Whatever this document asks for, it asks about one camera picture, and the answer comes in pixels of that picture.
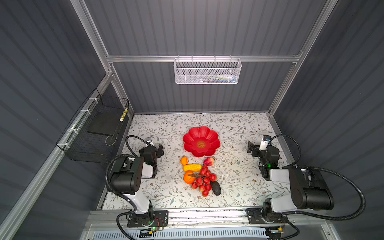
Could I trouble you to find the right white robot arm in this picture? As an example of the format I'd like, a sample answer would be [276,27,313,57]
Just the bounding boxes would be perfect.
[247,141,335,224]

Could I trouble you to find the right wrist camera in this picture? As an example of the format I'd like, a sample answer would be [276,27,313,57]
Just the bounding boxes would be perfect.
[259,135,272,151]

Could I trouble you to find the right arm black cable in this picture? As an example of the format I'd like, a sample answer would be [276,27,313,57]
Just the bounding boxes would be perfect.
[269,134,367,240]

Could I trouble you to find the white wire mesh basket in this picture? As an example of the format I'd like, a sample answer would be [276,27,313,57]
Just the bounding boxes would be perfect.
[173,57,242,85]

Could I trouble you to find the small fake orange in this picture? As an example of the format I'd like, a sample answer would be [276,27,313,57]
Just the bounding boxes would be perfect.
[181,157,189,166]

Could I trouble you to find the floral table mat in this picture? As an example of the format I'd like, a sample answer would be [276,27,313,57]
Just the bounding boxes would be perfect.
[101,112,296,210]

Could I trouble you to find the red flower-shaped fruit bowl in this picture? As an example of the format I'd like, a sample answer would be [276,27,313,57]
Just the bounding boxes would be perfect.
[183,127,221,158]

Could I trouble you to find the dark fake avocado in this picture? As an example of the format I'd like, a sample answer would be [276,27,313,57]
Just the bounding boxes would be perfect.
[211,181,222,196]

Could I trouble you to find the black wire basket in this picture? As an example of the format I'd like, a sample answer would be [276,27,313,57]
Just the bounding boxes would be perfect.
[57,90,130,164]

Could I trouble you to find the large orange fake fruit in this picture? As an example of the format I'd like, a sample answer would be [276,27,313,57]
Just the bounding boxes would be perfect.
[183,170,196,185]

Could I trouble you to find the items in white basket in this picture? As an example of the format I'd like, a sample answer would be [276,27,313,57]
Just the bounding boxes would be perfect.
[195,75,238,84]

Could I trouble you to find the yellow item in black basket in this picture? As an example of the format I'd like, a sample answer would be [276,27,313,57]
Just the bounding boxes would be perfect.
[120,108,128,122]

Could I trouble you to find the red fake apple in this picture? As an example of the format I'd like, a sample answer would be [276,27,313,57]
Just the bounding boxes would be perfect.
[203,157,216,167]

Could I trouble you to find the red fake grape bunch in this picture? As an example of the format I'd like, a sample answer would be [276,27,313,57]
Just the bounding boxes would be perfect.
[191,166,218,198]

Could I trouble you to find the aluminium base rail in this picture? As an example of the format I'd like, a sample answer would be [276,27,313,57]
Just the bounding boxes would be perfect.
[80,207,340,240]

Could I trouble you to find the yellow fake corn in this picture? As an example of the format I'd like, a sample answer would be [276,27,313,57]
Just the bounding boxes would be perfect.
[183,164,203,172]

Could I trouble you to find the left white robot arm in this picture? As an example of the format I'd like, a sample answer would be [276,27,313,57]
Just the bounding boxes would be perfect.
[105,145,169,231]

